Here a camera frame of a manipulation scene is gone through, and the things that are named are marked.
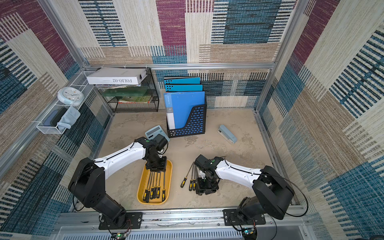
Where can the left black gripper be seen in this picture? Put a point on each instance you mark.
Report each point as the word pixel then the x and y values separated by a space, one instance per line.
pixel 162 167

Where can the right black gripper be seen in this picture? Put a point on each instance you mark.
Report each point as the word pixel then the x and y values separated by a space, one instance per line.
pixel 208 184

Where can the file tool diagonal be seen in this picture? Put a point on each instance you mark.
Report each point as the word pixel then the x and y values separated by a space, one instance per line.
pixel 156 182

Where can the file tool horizontal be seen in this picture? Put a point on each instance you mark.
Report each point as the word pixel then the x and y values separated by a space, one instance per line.
pixel 146 193

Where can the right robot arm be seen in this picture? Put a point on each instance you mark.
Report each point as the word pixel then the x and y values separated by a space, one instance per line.
pixel 273 194

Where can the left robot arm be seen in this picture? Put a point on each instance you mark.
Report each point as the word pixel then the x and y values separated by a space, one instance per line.
pixel 89 179

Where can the yellow plastic storage tray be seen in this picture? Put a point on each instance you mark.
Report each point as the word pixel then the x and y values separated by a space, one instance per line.
pixel 143 185

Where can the black mesh file holder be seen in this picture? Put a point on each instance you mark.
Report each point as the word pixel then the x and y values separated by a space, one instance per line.
pixel 195 125

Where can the white folio box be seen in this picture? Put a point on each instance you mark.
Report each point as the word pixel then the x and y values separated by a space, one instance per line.
pixel 117 76

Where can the light blue calculator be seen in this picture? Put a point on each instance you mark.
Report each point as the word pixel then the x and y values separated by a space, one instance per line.
pixel 153 132

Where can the blue grey stapler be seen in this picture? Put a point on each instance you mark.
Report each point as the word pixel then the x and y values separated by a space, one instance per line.
pixel 227 134

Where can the front blue folder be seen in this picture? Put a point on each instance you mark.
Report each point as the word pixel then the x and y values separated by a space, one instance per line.
pixel 179 105

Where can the red book on shelf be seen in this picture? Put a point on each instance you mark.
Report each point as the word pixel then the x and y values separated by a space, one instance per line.
pixel 135 100

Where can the green book on shelf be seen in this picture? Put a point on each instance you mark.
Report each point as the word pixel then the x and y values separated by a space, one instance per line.
pixel 126 92

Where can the middle teal folder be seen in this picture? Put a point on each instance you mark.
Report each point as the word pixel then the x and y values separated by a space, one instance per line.
pixel 184 88

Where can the teal folder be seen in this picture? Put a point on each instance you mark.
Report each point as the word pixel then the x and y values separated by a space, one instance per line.
pixel 182 81
pixel 184 88

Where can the back teal folder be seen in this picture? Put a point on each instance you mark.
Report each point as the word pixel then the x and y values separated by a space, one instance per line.
pixel 182 81

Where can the light blue cloth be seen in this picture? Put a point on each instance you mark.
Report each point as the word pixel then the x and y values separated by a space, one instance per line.
pixel 68 119

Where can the white round clock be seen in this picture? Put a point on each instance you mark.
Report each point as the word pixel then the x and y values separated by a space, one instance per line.
pixel 70 96

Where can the dark blue pouch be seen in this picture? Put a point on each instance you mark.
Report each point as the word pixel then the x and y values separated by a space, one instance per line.
pixel 54 117

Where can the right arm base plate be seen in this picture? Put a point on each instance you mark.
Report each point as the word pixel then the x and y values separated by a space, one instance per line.
pixel 236 218

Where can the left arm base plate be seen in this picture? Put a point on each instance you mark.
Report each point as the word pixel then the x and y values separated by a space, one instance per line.
pixel 130 220

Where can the black wire shelf rack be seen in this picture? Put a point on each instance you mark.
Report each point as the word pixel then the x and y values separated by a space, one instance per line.
pixel 149 82

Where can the white wire wall basket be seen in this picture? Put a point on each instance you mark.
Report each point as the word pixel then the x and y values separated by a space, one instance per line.
pixel 79 82

